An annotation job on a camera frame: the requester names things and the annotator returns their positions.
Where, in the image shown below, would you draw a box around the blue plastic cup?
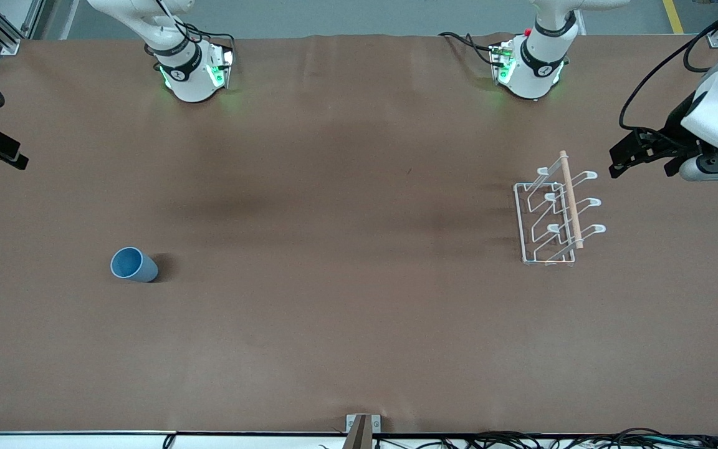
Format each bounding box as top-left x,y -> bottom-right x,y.
110,247 -> 159,283

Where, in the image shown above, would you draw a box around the brown table cover sheet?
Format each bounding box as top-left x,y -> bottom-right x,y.
0,32 -> 718,435

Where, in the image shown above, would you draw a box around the white wire cup holder rack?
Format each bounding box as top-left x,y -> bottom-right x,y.
513,150 -> 607,268

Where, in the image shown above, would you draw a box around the black left base cables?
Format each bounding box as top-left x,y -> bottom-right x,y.
438,31 -> 504,67

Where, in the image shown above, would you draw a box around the black cable bundle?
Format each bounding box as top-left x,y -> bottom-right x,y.
318,427 -> 718,449

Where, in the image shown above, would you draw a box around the small metal bracket plate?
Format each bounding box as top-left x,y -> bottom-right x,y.
345,414 -> 382,435

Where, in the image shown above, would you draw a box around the brown post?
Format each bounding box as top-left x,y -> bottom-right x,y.
343,415 -> 372,449

